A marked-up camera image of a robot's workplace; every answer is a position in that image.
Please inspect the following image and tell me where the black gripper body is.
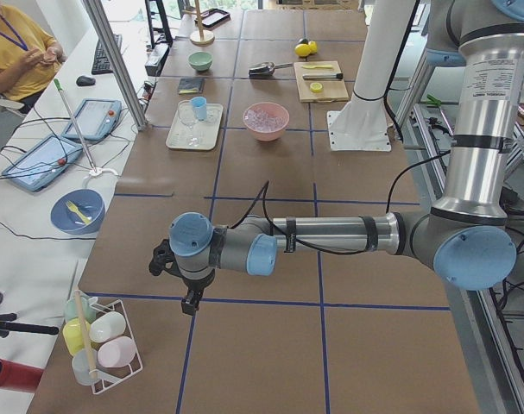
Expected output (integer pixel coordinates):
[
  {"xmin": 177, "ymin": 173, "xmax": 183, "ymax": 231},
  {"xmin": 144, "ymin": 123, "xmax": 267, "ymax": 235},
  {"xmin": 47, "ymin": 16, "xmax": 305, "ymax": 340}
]
[{"xmin": 167, "ymin": 249, "xmax": 216, "ymax": 291}]

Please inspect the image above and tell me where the clear ice cubes pile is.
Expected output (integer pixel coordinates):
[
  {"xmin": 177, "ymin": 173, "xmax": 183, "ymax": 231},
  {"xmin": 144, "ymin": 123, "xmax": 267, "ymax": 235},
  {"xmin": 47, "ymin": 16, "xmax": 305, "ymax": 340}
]
[{"xmin": 244, "ymin": 110, "xmax": 287, "ymax": 133}]

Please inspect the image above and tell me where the pink bowl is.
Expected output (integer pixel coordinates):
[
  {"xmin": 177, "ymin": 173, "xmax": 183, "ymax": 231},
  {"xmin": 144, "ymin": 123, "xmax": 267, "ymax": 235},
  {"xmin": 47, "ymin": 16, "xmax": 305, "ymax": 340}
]
[{"xmin": 243, "ymin": 102, "xmax": 290, "ymax": 141}]

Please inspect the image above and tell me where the steel ice scoop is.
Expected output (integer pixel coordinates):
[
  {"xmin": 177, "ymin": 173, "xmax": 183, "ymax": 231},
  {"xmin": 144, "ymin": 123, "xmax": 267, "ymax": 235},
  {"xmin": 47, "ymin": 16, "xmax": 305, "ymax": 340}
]
[{"xmin": 248, "ymin": 61, "xmax": 294, "ymax": 78}]

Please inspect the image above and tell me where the blue plastic cup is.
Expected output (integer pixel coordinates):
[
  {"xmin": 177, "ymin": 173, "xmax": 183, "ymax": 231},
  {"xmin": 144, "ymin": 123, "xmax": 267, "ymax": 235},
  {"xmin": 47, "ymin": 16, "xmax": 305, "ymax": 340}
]
[{"xmin": 190, "ymin": 96, "xmax": 207, "ymax": 122}]

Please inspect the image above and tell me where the blue bowl on side table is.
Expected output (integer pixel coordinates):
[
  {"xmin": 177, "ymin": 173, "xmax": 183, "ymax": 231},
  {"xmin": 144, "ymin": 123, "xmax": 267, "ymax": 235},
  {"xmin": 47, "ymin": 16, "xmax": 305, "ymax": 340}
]
[{"xmin": 50, "ymin": 189, "xmax": 105, "ymax": 235}]

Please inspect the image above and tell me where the yellow plastic fork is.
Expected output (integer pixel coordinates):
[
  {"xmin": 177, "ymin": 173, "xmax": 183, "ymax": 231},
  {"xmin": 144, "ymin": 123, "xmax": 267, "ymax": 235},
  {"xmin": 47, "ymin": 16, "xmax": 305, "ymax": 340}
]
[{"xmin": 66, "ymin": 200, "xmax": 91, "ymax": 225}]

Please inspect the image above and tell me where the cream bear tray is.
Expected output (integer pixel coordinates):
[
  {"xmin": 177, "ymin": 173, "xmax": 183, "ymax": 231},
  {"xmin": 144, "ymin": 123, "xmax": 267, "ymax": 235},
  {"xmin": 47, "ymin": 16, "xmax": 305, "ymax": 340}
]
[{"xmin": 166, "ymin": 100, "xmax": 224, "ymax": 151}]

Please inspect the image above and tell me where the clear wine glass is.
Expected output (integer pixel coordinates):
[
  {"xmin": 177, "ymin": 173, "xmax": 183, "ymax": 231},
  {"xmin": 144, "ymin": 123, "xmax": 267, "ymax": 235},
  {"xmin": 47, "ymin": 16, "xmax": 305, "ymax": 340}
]
[{"xmin": 178, "ymin": 100, "xmax": 200, "ymax": 147}]

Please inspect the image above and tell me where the teach pendant near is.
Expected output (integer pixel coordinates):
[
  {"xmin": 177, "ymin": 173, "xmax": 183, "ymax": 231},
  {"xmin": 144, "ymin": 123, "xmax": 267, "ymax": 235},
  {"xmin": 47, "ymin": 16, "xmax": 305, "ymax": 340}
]
[{"xmin": 2, "ymin": 135, "xmax": 83, "ymax": 192}]

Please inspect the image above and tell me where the teach pendant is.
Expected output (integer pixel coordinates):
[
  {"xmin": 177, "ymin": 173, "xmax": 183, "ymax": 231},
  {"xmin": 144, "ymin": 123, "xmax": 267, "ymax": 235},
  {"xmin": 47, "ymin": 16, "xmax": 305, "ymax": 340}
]
[
  {"xmin": 2, "ymin": 135, "xmax": 83, "ymax": 192},
  {"xmin": 74, "ymin": 98, "xmax": 123, "ymax": 142}
]

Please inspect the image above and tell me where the teach pendant far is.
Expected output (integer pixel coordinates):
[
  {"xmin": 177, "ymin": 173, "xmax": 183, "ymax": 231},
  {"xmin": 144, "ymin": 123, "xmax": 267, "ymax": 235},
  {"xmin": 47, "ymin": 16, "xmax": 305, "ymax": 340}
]
[{"xmin": 74, "ymin": 98, "xmax": 123, "ymax": 142}]

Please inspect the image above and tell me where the grey yellow cloth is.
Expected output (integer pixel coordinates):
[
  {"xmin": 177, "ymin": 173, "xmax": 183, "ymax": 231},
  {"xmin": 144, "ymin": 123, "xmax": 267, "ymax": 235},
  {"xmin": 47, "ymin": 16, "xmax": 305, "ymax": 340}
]
[{"xmin": 177, "ymin": 78, "xmax": 205, "ymax": 95}]

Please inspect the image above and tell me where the black computer mouse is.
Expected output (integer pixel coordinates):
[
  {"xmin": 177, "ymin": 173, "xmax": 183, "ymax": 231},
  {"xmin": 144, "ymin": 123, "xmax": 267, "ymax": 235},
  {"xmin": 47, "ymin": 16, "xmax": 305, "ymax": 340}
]
[{"xmin": 76, "ymin": 75, "xmax": 96, "ymax": 87}]

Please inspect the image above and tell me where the green bowl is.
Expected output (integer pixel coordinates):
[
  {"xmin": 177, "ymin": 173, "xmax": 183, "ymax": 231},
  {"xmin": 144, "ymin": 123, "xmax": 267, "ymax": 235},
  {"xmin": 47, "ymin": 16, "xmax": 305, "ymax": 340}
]
[{"xmin": 188, "ymin": 51, "xmax": 213, "ymax": 72}]

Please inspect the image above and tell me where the black keyboard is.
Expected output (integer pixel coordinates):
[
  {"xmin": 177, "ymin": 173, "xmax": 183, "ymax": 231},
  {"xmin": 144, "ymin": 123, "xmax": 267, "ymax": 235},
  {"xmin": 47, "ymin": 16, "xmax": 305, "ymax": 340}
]
[{"xmin": 91, "ymin": 40, "xmax": 113, "ymax": 75}]

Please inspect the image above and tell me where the wooden mug tree stand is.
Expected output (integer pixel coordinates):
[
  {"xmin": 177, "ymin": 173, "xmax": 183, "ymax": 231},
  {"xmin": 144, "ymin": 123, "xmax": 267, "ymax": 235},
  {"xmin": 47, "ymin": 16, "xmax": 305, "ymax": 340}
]
[{"xmin": 189, "ymin": 0, "xmax": 215, "ymax": 47}]

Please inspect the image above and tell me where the lemon half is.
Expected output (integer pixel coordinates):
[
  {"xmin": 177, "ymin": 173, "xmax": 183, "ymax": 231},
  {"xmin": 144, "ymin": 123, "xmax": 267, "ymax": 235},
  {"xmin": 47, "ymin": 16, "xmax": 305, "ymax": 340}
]
[{"xmin": 309, "ymin": 82, "xmax": 324, "ymax": 93}]

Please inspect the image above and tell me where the yellow plastic knife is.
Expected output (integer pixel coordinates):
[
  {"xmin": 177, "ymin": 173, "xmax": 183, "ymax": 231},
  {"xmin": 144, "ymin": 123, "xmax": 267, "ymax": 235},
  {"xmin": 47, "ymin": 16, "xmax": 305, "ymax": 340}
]
[{"xmin": 301, "ymin": 64, "xmax": 334, "ymax": 70}]

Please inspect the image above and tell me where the wooden cutting board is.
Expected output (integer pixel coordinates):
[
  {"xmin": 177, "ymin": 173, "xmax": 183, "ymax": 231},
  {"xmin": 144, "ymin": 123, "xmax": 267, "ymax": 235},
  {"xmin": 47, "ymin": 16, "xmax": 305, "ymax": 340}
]
[{"xmin": 294, "ymin": 60, "xmax": 350, "ymax": 103}]

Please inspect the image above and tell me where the steel muddler black tip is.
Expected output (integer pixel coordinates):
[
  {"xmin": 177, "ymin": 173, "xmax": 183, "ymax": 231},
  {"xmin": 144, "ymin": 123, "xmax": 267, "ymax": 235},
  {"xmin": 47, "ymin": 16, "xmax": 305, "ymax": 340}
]
[{"xmin": 302, "ymin": 72, "xmax": 344, "ymax": 81}]

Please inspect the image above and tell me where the person in yellow shirt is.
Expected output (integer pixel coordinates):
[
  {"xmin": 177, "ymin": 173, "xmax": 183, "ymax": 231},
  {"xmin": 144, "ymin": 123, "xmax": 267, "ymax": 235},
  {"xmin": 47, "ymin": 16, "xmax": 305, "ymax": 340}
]
[{"xmin": 0, "ymin": 3, "xmax": 66, "ymax": 114}]

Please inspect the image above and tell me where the yellow lemon round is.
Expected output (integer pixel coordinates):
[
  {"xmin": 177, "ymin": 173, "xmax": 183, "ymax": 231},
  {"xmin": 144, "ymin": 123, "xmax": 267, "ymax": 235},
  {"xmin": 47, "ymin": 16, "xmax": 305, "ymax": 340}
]
[{"xmin": 294, "ymin": 43, "xmax": 312, "ymax": 58}]

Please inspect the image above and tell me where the yellow lemon oval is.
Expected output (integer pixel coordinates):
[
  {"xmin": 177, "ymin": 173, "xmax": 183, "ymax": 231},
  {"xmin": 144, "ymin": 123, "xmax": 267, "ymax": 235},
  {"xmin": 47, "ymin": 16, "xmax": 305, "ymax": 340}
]
[{"xmin": 307, "ymin": 41, "xmax": 319, "ymax": 54}]

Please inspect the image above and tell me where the white wire cup rack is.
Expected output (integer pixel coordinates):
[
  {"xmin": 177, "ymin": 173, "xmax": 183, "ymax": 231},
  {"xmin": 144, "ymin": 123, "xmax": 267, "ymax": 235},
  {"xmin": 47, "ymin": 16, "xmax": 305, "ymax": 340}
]
[{"xmin": 62, "ymin": 290, "xmax": 143, "ymax": 395}]

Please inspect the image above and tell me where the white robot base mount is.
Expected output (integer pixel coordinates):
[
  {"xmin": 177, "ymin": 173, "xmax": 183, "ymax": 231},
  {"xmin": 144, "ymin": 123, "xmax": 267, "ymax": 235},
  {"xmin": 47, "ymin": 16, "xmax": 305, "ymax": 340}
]
[{"xmin": 326, "ymin": 96, "xmax": 391, "ymax": 152}]

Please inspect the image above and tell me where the aluminium frame post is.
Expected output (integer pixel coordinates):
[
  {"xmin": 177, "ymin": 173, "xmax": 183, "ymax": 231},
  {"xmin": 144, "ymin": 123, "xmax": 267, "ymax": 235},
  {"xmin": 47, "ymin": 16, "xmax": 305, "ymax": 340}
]
[{"xmin": 84, "ymin": 0, "xmax": 148, "ymax": 131}]

